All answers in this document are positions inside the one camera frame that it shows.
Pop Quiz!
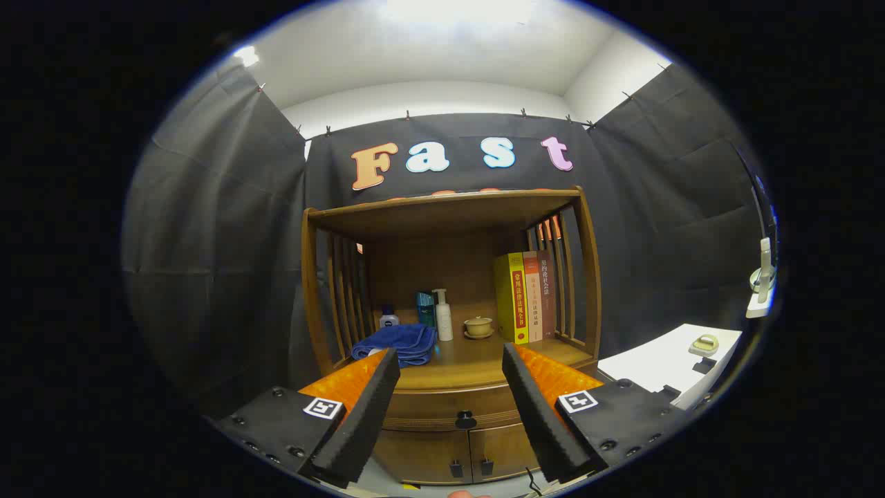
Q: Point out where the wooden cabinet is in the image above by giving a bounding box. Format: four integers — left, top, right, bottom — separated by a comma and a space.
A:
301, 185, 602, 486

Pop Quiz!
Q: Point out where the blue folded towel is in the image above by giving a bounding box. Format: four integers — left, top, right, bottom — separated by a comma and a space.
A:
351, 324, 438, 368

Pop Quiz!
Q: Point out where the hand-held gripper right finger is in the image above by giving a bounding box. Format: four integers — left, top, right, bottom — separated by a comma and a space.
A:
501, 342, 689, 485

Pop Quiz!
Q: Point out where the orange and white book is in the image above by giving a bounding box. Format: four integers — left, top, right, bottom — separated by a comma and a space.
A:
523, 251, 544, 342

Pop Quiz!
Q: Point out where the yellow book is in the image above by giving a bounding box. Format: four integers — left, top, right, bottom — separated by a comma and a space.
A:
494, 252, 530, 345

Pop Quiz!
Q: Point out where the wooden cabinet door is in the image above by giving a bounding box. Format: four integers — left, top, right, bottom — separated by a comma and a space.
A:
371, 429, 474, 485
470, 423, 540, 481

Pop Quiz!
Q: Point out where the wooden drawer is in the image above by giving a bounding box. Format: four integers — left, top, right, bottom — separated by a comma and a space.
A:
382, 384, 528, 432

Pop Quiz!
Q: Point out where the white wall device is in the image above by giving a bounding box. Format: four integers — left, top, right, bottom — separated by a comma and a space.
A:
745, 237, 775, 319

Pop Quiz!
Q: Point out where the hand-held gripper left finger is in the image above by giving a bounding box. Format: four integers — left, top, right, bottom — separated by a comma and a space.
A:
207, 348, 402, 489

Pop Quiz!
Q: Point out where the white pump bottle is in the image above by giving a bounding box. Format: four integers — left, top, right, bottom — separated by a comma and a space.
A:
432, 288, 454, 342

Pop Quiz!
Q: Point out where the white side table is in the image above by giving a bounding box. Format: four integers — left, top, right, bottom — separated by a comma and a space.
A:
598, 323, 744, 409

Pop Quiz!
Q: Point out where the wooden countertop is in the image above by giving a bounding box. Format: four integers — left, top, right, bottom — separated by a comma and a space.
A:
332, 301, 599, 391

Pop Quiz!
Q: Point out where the brown book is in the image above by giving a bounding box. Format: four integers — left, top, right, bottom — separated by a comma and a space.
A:
538, 250, 557, 340

